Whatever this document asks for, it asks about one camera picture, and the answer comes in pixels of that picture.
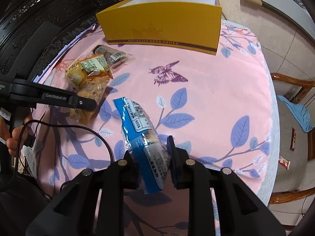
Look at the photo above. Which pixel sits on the grey brown snack packet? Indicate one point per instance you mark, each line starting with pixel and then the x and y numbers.
pixel 110 54

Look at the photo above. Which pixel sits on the dark red snack bar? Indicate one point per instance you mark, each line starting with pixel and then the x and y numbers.
pixel 293 140

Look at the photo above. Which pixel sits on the person's dark clothing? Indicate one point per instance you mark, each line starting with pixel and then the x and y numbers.
pixel 17 206

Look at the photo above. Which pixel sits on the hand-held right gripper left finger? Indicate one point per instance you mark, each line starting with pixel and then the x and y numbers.
pixel 118 174

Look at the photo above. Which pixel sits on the wooden armchair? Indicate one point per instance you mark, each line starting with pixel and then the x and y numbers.
pixel 290 177

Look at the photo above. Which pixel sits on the orange label snack packet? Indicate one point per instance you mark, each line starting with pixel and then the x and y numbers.
pixel 94 64

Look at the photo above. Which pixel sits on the blue cloth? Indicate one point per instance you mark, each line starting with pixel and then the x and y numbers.
pixel 299 113

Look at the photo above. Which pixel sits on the blue clear nut packet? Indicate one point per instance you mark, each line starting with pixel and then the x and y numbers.
pixel 137 127

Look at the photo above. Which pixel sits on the yellow candy packet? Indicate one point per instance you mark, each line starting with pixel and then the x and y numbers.
pixel 73 75

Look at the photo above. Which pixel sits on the red white snack packet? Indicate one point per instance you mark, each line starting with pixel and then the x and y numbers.
pixel 284 162

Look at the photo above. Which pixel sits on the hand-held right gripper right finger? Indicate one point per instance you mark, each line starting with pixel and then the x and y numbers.
pixel 172 157

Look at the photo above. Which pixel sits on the person's left hand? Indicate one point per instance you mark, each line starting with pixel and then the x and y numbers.
pixel 14 142

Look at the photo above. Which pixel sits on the clear biscuit packet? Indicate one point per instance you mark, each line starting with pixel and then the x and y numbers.
pixel 91 91

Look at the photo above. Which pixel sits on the carved dark wood furniture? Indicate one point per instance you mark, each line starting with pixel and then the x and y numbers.
pixel 61 9

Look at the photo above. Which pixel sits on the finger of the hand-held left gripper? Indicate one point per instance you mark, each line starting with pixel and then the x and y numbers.
pixel 73 100

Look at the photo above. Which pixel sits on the yellow cardboard box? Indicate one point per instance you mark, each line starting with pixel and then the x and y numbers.
pixel 160 27

